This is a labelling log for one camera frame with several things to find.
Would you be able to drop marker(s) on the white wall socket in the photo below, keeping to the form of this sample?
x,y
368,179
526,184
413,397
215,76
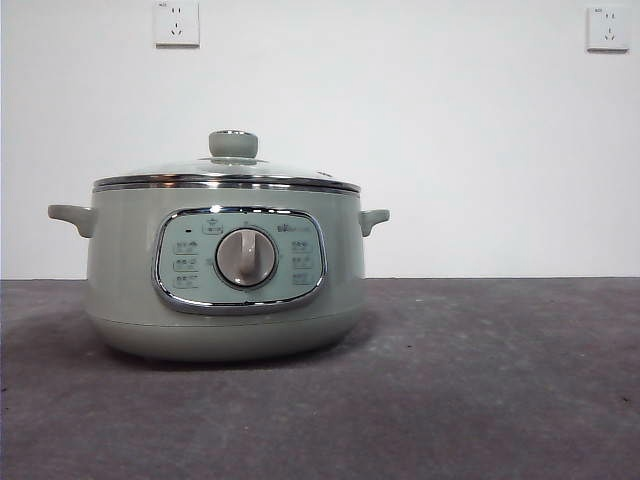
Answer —
x,y
607,29
176,24

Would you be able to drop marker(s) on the glass lid with green knob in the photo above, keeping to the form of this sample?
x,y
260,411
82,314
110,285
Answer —
x,y
233,144

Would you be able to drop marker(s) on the pale green electric pot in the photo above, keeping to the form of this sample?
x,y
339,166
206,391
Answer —
x,y
125,275

